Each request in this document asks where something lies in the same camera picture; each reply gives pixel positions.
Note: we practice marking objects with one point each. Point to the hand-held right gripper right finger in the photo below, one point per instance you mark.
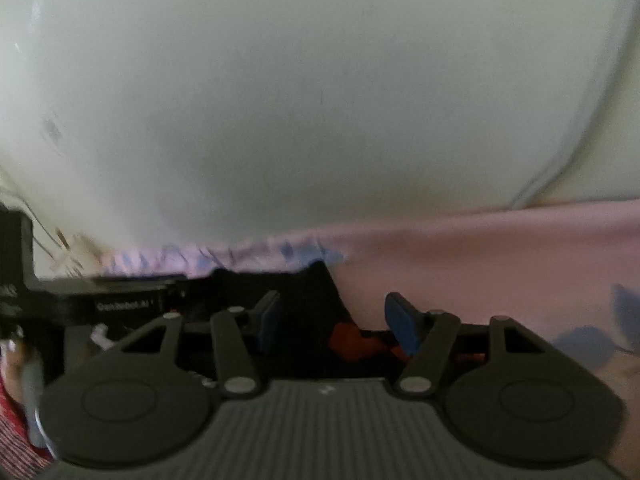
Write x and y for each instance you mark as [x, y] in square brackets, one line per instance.
[402, 322]

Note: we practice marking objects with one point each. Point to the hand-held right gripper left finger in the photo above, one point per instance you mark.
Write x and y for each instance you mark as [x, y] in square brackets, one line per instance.
[266, 322]

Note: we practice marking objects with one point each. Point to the black garment with red print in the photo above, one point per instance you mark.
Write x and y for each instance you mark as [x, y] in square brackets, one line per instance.
[330, 305]

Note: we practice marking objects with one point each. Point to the person's left hand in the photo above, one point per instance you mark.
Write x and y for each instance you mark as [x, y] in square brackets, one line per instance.
[12, 372]

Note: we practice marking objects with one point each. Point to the pink floral bedsheet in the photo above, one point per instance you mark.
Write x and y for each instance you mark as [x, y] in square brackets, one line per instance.
[500, 260]

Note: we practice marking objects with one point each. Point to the red patterned clothing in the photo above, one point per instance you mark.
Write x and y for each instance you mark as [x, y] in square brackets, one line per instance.
[15, 430]

